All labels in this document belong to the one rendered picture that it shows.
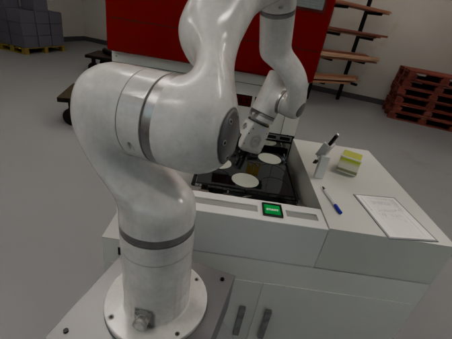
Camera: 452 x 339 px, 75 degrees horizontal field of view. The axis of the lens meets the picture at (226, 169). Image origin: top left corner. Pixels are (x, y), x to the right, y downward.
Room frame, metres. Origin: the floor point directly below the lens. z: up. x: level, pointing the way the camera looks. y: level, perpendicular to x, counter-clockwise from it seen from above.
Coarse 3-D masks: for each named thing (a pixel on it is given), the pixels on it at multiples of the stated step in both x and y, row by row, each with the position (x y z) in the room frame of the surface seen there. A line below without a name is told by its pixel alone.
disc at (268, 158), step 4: (260, 156) 1.16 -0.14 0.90; (264, 156) 1.16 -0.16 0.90; (268, 156) 1.17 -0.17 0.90; (272, 156) 1.18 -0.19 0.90; (276, 156) 1.18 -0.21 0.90; (264, 160) 1.12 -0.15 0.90; (268, 160) 1.13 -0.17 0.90; (272, 160) 1.14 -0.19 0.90; (276, 160) 1.14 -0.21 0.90; (280, 160) 1.15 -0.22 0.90
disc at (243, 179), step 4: (232, 176) 0.94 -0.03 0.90; (236, 176) 0.94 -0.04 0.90; (240, 176) 0.95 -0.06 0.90; (244, 176) 0.95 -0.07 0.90; (248, 176) 0.96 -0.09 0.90; (252, 176) 0.97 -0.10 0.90; (236, 180) 0.92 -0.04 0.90; (240, 180) 0.92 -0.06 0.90; (244, 180) 0.93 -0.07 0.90; (248, 180) 0.93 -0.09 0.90; (252, 180) 0.94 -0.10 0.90; (256, 180) 0.94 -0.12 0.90; (240, 184) 0.89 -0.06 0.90; (244, 184) 0.90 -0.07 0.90; (248, 184) 0.90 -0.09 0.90; (252, 184) 0.91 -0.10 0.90; (256, 184) 0.91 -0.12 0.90
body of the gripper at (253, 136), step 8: (248, 120) 0.91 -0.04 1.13; (240, 128) 0.91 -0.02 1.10; (248, 128) 0.89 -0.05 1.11; (256, 128) 0.90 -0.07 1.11; (264, 128) 0.92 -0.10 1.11; (248, 136) 0.88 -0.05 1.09; (256, 136) 0.90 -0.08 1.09; (264, 136) 0.92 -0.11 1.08; (240, 144) 0.87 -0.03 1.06; (248, 144) 0.88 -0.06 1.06; (256, 144) 0.90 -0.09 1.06; (256, 152) 0.91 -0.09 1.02
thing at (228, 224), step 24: (216, 216) 0.63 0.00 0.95; (240, 216) 0.63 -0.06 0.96; (264, 216) 0.65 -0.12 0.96; (288, 216) 0.67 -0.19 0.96; (312, 216) 0.69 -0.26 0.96; (216, 240) 0.63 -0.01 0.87; (240, 240) 0.63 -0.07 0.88; (264, 240) 0.63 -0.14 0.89; (288, 240) 0.63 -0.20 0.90; (312, 240) 0.64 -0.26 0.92; (312, 264) 0.64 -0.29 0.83
